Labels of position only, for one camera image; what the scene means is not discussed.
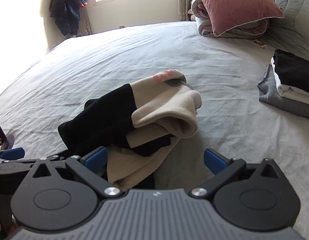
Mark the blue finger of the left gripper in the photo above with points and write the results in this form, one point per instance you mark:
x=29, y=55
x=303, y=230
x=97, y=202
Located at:
x=12, y=154

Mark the folded black garment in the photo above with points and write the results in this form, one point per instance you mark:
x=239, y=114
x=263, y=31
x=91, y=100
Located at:
x=292, y=70

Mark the folded white garment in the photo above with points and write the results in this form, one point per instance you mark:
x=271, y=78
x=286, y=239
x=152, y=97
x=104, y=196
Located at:
x=289, y=92

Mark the hanging navy jacket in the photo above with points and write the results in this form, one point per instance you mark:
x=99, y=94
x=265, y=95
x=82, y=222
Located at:
x=66, y=14

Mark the pink velvet pillow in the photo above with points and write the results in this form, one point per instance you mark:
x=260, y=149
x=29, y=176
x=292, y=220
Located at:
x=243, y=10

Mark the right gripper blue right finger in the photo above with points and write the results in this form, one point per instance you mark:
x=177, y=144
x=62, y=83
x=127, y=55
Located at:
x=223, y=169

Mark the round phone stand base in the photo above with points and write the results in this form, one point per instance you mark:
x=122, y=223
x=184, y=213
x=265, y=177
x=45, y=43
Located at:
x=8, y=144

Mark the beige black bear sweatshirt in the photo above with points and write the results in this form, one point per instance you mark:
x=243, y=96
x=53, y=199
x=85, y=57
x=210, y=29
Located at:
x=139, y=123

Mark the folded grey sweater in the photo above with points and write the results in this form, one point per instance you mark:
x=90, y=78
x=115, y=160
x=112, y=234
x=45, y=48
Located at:
x=268, y=94

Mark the grey quilted headboard cover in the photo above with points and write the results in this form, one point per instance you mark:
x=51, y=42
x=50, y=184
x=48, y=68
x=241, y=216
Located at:
x=292, y=32

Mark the folded grey pink quilt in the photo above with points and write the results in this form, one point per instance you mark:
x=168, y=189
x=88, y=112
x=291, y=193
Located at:
x=227, y=28

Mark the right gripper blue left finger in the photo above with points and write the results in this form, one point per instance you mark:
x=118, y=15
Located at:
x=86, y=169

